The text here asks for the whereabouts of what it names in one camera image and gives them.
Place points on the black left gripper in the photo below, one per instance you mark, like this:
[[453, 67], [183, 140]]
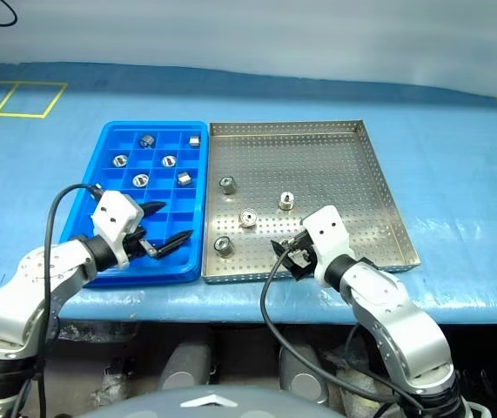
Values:
[[134, 244]]

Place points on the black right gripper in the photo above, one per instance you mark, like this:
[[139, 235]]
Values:
[[301, 254]]

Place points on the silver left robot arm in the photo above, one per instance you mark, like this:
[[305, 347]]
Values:
[[26, 283]]

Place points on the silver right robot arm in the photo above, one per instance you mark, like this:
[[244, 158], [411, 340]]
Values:
[[404, 322]]

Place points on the blue compartment tray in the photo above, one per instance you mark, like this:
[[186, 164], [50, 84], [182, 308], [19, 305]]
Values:
[[183, 209]]

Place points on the metal nut in blue tray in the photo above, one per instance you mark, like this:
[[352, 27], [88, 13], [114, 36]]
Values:
[[183, 178]]

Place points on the perforated metal tray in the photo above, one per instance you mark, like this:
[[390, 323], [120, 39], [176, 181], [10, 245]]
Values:
[[317, 165]]

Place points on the grey rounded cylinder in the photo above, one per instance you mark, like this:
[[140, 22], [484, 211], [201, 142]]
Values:
[[302, 370], [185, 366]]

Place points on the grey rounded robot body shell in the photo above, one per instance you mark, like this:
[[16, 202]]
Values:
[[204, 405]]

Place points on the yellow tape double square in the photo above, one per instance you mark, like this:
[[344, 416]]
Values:
[[13, 115]]

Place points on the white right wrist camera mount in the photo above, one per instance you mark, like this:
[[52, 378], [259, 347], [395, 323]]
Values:
[[328, 231]]

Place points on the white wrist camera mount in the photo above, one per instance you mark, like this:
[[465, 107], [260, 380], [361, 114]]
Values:
[[328, 231], [113, 213]]

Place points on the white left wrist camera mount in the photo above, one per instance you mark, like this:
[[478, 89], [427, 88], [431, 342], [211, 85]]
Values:
[[113, 213]]

